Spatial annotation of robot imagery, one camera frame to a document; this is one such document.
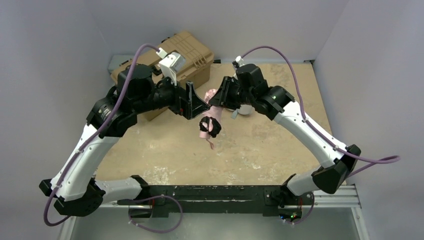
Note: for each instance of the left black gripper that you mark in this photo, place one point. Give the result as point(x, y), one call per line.
point(185, 102)

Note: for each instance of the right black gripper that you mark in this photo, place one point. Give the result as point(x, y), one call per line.
point(227, 92)

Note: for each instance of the pink umbrella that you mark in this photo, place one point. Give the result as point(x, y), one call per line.
point(210, 124)

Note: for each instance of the pink grey umbrella case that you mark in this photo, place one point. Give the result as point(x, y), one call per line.
point(244, 110)

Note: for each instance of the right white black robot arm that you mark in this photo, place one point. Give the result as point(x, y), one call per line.
point(336, 159)

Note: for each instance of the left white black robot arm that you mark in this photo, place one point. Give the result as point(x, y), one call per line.
point(74, 191)

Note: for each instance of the tan plastic toolbox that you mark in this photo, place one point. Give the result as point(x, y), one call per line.
point(196, 69)

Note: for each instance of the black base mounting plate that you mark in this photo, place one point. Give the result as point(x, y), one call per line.
point(267, 200)

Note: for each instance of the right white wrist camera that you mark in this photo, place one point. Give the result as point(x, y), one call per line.
point(238, 62)

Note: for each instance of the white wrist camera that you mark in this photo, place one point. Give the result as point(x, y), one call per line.
point(170, 64)
point(238, 62)

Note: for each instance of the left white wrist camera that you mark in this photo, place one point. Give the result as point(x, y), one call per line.
point(170, 64)

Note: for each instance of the aluminium frame rail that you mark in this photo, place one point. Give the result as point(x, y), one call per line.
point(335, 216)

